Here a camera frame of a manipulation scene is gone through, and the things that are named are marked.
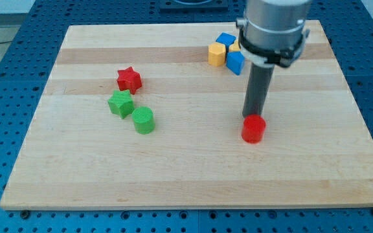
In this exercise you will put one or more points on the blue cube block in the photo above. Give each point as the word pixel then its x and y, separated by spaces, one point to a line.
pixel 226 39
pixel 235 62

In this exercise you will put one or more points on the red cylinder block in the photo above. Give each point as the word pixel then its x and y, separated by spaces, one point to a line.
pixel 253 129

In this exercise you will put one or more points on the green cylinder block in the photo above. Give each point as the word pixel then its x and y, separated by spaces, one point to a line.
pixel 143 120

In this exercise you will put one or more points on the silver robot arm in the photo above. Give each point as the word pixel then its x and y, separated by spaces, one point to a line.
pixel 271 32

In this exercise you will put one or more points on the green star block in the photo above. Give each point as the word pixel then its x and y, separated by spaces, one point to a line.
pixel 121 103

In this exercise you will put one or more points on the yellow block behind arm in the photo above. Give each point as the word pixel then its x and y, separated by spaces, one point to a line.
pixel 234 47

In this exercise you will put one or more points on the blue cube block front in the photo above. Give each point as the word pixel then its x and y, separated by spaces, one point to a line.
pixel 235 62

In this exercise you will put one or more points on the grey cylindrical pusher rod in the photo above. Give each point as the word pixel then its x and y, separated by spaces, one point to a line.
pixel 257 88

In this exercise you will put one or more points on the blue cube block rear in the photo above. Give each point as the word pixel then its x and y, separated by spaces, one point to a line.
pixel 226 39

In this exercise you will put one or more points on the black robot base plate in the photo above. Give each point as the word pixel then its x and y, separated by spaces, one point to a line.
pixel 167 5

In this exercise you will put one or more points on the red star block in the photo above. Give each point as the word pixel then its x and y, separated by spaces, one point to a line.
pixel 128 79

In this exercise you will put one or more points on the yellow hexagon block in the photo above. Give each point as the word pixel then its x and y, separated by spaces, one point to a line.
pixel 216 54

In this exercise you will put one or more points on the wooden board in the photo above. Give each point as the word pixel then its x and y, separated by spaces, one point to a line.
pixel 77 155

